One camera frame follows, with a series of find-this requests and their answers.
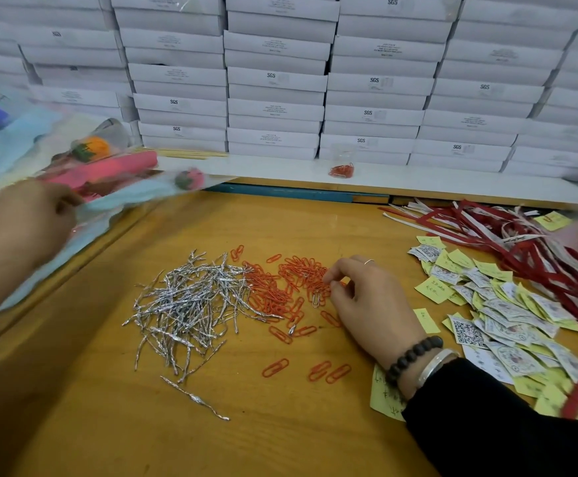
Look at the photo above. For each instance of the pink flower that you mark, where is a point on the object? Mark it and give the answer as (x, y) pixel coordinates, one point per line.
(120, 198)

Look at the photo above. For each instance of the person's right forearm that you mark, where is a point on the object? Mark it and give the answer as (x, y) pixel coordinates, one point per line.
(513, 422)

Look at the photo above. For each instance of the wall of stacked white boxes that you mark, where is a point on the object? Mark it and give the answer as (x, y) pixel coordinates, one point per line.
(269, 69)

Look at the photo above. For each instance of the pile of orange paper clips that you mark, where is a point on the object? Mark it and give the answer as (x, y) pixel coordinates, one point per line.
(294, 283)

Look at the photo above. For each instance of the pile of yellow white tags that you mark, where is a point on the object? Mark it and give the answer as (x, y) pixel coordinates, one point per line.
(488, 313)

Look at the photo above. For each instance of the pile of silver twist ties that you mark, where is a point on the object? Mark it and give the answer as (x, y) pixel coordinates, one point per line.
(185, 303)

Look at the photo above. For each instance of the small bag of red clips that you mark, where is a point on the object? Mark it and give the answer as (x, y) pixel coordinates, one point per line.
(342, 171)

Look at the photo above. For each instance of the pile of red ribbons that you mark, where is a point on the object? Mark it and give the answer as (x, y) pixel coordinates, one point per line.
(528, 248)

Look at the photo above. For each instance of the long white board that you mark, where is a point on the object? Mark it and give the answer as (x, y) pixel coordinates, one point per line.
(448, 179)

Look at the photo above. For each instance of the person's left hand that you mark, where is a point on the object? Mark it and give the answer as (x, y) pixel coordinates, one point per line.
(16, 233)

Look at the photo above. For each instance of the person's right hand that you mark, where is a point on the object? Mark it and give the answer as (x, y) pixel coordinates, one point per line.
(378, 308)

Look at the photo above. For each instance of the pile of flowers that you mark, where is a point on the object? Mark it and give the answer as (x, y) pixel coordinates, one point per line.
(40, 159)

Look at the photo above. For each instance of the wooden sticks bundle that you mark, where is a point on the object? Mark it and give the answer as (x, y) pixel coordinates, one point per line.
(192, 153)

